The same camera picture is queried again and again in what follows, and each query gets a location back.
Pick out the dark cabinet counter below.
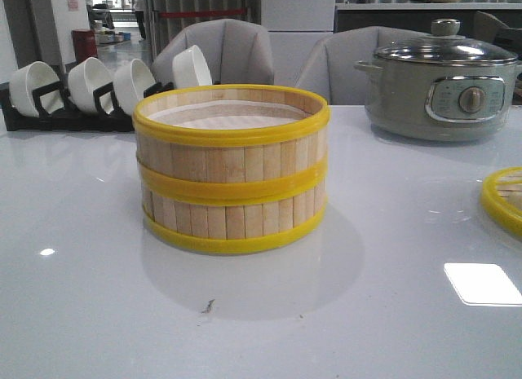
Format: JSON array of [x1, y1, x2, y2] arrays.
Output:
[[334, 2, 521, 37]]

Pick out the black bowl rack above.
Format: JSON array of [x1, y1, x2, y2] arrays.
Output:
[[1, 74, 172, 132]]

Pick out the red box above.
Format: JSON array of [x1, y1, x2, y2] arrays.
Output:
[[71, 29, 98, 64]]

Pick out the white cabinet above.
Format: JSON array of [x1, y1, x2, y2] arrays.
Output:
[[260, 0, 335, 86]]

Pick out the grey chair right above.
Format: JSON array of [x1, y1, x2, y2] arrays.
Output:
[[295, 26, 422, 105]]

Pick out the grey chair left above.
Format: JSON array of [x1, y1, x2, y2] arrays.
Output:
[[151, 19, 274, 85]]

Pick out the white bowl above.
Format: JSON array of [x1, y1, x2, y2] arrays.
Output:
[[172, 45, 213, 89], [68, 57, 113, 114], [9, 61, 60, 117], [113, 59, 156, 116]]

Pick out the bamboo steamer basket yellow rim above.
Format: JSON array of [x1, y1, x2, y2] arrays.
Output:
[[142, 180, 327, 254]]

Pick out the glass pot lid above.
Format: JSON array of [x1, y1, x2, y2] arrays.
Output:
[[374, 19, 518, 66]]

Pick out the grey chair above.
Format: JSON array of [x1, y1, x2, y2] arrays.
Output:
[[151, 19, 274, 85], [295, 26, 422, 105]]

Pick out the yellow bamboo steamer lid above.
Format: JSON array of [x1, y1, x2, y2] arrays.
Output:
[[480, 166, 521, 237]]

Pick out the person in background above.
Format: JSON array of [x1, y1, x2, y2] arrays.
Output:
[[130, 0, 146, 42]]

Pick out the grey electric cooking pot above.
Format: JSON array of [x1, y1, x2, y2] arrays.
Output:
[[355, 58, 521, 142]]

